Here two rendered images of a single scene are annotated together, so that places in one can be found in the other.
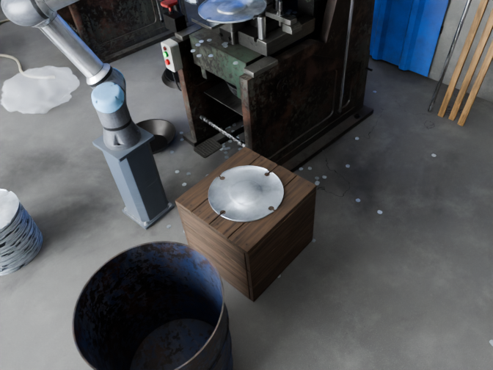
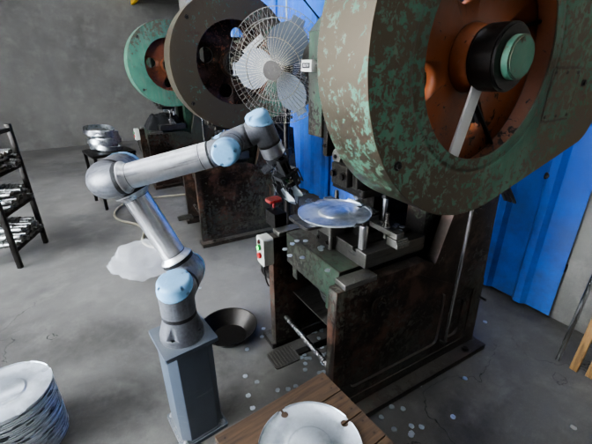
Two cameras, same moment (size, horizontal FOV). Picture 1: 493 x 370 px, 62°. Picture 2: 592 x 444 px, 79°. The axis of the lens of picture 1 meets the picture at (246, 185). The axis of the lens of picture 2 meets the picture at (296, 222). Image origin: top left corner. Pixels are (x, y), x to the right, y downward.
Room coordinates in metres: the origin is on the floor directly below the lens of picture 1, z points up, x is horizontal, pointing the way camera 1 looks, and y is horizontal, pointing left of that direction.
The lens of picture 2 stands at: (0.44, -0.06, 1.32)
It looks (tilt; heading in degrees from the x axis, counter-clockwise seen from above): 24 degrees down; 8
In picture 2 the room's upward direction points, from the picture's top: straight up
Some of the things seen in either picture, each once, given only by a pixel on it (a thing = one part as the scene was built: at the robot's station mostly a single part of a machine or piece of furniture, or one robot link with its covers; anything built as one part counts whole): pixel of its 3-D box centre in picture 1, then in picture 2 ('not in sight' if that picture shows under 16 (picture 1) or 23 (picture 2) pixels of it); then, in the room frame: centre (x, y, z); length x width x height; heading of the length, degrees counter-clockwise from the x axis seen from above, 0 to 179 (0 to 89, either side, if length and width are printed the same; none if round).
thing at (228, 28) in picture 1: (225, 26); (323, 230); (1.72, 0.02, 0.72); 0.25 x 0.14 x 0.14; 128
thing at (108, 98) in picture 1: (111, 103); (176, 292); (1.37, 0.49, 0.62); 0.13 x 0.12 x 0.14; 9
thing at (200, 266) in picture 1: (166, 339); not in sight; (0.58, 0.30, 0.24); 0.42 x 0.42 x 0.48
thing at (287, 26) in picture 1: (282, 14); (388, 226); (1.70, -0.22, 0.76); 0.17 x 0.06 x 0.10; 38
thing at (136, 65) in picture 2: not in sight; (194, 106); (4.76, 1.82, 0.87); 1.53 x 0.99 x 1.74; 131
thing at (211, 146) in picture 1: (242, 129); (328, 340); (1.75, -0.01, 0.14); 0.59 x 0.10 x 0.05; 128
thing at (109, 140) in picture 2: not in sight; (111, 164); (3.74, 2.36, 0.40); 0.45 x 0.40 x 0.79; 50
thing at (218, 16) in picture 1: (232, 6); (334, 211); (1.75, -0.01, 0.78); 0.29 x 0.29 x 0.01
